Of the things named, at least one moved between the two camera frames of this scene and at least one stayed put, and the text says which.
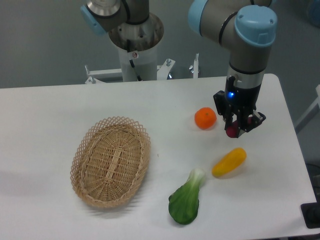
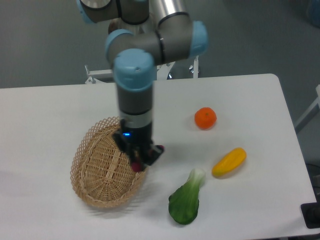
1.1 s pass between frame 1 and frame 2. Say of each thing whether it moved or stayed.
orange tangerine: stayed
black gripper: moved
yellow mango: stayed
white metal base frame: stayed
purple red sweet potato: moved
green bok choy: stayed
